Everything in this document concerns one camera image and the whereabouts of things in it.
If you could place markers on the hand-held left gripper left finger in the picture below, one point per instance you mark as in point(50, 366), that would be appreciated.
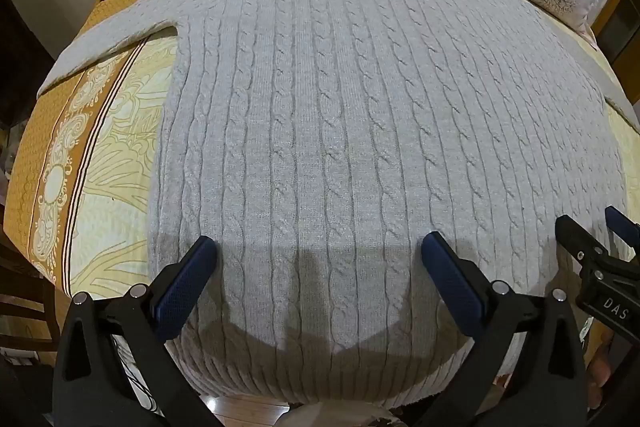
point(187, 274)

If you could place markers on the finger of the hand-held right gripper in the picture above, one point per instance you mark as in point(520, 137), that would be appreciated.
point(580, 239)
point(622, 227)

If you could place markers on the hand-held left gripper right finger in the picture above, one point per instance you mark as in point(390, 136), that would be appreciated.
point(450, 274)

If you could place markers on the person's right hand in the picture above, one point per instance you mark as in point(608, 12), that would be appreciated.
point(602, 377)

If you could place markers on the yellow patterned bedspread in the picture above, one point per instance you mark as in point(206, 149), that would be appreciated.
point(95, 187)

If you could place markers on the wooden chair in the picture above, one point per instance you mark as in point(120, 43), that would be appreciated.
point(27, 292)

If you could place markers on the wooden headboard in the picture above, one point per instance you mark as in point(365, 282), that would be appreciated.
point(617, 32)

